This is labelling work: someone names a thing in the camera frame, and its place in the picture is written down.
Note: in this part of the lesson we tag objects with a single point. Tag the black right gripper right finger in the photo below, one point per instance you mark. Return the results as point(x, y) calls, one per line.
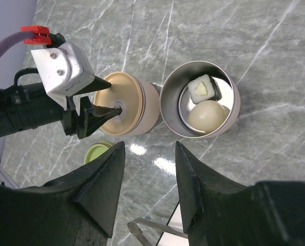
point(218, 211)

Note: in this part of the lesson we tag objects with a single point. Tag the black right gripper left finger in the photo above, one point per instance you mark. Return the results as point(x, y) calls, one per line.
point(78, 208)

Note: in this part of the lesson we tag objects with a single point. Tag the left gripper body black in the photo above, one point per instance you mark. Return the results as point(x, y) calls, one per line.
point(28, 107)

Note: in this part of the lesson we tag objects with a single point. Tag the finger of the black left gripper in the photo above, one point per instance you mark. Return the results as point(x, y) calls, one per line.
point(96, 85)
point(96, 116)

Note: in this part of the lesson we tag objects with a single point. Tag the beige round lunch box lid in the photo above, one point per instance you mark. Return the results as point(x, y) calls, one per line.
point(125, 93)

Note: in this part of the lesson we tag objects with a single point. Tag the green round lunch box lid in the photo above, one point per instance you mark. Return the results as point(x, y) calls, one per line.
point(96, 150)

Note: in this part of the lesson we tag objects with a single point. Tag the metal serving tongs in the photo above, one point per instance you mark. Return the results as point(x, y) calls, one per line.
point(134, 229)

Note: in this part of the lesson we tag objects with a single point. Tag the sushi roll piece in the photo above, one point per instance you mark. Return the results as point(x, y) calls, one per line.
point(204, 88)

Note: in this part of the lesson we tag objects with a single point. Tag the white round bun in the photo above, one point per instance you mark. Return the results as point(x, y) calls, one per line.
point(207, 116)

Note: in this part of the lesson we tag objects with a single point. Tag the steel bowl near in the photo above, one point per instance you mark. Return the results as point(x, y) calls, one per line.
point(150, 110)

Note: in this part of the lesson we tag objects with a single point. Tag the steel bowl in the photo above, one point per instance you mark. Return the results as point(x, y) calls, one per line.
point(176, 104)
point(150, 110)

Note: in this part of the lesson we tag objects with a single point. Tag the steel bowl far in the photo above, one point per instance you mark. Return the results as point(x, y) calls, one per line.
point(176, 104)

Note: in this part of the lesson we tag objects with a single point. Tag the white square plate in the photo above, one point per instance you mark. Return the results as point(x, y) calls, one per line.
point(175, 221)

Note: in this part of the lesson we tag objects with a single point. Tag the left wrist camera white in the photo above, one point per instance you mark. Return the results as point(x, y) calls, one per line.
point(64, 69)

